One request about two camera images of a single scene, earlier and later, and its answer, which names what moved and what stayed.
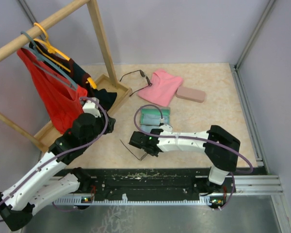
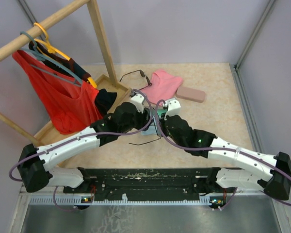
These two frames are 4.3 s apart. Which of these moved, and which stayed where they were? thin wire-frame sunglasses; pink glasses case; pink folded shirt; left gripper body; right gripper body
Moved: thin wire-frame sunglasses; right gripper body; left gripper body
Stayed: pink glasses case; pink folded shirt
